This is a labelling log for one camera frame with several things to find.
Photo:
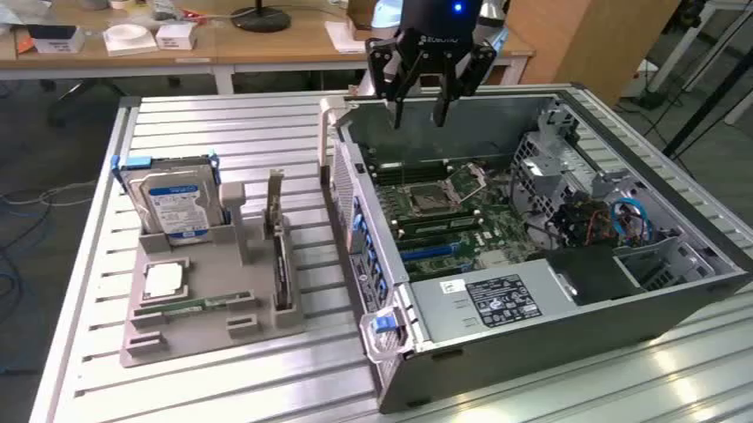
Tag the metal drive cage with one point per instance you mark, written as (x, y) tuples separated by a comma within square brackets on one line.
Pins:
[(541, 169)]

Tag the grey parts rack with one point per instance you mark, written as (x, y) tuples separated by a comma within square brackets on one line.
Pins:
[(236, 286)]

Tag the grey power supply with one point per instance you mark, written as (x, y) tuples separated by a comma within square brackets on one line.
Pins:
[(448, 317)]

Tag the white box with black top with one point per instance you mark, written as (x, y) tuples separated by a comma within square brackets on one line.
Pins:
[(57, 39)]

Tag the green graphics card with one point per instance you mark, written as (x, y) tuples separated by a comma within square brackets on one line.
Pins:
[(281, 264)]

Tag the black chair base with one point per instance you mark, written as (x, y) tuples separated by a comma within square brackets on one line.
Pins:
[(77, 94)]

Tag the white paper stack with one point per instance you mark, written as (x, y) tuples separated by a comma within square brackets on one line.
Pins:
[(344, 37)]

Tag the blue case latch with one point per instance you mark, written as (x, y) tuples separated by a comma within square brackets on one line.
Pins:
[(385, 325)]

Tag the blue expansion slot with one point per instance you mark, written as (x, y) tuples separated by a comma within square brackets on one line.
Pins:
[(429, 252)]

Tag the metal socket cover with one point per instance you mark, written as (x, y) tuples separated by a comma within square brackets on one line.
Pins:
[(471, 178)]

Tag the CPU socket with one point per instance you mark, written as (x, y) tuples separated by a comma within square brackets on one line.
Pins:
[(429, 198)]

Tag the wooden cabinet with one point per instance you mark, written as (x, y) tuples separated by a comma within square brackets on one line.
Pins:
[(588, 44)]

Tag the black expansion slot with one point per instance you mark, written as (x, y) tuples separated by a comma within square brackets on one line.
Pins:
[(429, 242)]

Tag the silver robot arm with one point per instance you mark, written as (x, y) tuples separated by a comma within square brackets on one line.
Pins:
[(385, 13)]

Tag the dark grey PC case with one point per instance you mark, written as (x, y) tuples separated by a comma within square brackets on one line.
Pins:
[(529, 352)]

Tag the white square dish box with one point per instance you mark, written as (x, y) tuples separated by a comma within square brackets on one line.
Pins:
[(131, 39)]

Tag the black lamp base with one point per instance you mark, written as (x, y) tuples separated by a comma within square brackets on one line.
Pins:
[(261, 20)]

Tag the silver CPU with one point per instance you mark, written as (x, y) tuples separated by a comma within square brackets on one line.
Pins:
[(164, 282)]

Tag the wooden desk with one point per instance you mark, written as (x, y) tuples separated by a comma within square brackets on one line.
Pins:
[(265, 44)]

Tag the white labelled box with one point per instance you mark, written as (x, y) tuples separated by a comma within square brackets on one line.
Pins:
[(176, 37)]

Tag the green motherboard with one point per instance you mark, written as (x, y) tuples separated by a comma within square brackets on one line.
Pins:
[(500, 238)]

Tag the hard disk in blue caddy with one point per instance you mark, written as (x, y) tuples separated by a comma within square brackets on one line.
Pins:
[(177, 207)]

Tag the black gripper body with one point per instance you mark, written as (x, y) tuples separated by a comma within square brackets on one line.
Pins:
[(439, 26)]

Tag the brown cardboard box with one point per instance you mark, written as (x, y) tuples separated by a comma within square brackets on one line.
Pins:
[(360, 13)]

